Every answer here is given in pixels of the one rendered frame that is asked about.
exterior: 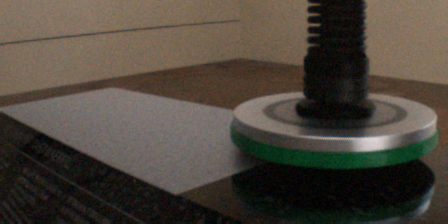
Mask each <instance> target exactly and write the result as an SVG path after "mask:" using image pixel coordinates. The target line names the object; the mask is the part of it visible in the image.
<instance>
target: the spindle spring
mask: <svg viewBox="0 0 448 224"><path fill-rule="evenodd" d="M307 1H308V3H312V4H320V3H328V2H346V1H352V2H354V3H349V4H333V5H312V6H308V8H307V12H308V13H310V14H320V13H341V12H354V14H344V15H324V16H309V17H307V22H308V23H310V24H336V23H350V22H354V24H351V25H340V26H308V28H307V32H308V33H309V34H346V33H354V35H347V36H330V37H320V36H309V37H307V40H306V41H307V42H308V44H314V46H308V48H307V49H306V50H307V53H309V54H311V55H346V54H357V55H359V56H362V58H367V55H366V52H365V50H366V49H367V46H366V43H365V42H364V41H363V40H365V39H366V37H367V35H366V32H364V31H363V30H365V29H366V28H367V23H366V22H365V21H363V20H365V19H367V17H368V16H367V14H366V13H365V12H363V11H365V10H366V9H367V7H368V5H367V3H366V2H364V1H363V0H307ZM351 43H354V45H352V46H341V47H319V45H338V44H351Z"/></svg>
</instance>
